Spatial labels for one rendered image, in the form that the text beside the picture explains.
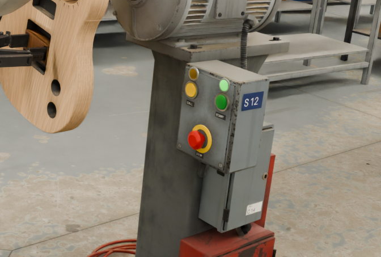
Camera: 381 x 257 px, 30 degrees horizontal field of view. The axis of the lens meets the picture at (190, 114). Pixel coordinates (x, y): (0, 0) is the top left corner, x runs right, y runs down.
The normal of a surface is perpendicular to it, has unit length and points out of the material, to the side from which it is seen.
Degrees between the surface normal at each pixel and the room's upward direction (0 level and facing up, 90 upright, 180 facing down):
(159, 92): 90
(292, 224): 0
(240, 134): 90
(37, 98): 89
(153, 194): 90
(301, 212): 0
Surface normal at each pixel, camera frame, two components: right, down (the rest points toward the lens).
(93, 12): 0.57, 0.67
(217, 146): -0.72, 0.14
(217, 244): 0.11, -0.95
